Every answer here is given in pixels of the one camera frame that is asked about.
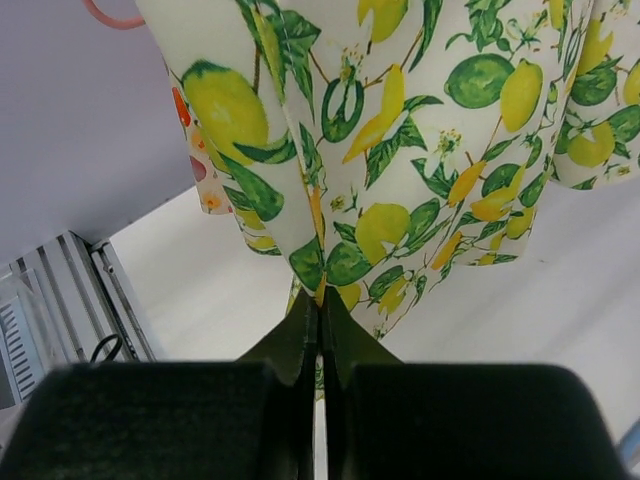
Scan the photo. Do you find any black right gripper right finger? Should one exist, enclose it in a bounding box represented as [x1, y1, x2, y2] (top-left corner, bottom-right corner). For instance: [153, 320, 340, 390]
[322, 288, 630, 479]

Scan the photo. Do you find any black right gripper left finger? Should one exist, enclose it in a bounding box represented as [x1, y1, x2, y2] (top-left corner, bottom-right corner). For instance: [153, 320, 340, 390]
[1, 294, 318, 479]

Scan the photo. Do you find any tulip print skirt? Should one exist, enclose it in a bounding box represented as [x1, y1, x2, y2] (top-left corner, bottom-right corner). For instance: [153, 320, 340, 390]
[164, 62, 233, 215]

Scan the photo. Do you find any lemon print skirt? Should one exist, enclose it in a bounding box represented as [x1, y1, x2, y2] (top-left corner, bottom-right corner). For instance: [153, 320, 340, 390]
[137, 0, 639, 337]

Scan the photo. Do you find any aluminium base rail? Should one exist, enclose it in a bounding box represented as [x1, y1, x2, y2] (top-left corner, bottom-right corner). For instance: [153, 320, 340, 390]
[8, 232, 156, 362]

